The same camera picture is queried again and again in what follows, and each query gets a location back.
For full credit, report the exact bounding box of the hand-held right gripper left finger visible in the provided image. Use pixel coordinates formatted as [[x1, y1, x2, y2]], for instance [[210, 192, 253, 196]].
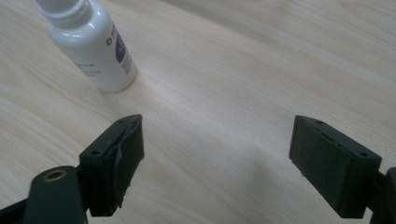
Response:
[[78, 113, 146, 217]]

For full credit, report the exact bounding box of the white plastic bottle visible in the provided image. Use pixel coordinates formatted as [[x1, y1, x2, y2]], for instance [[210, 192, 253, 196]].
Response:
[[35, 0, 138, 93]]

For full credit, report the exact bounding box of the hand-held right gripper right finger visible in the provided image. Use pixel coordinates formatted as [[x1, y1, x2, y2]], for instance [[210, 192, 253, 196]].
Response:
[[288, 115, 383, 219]]

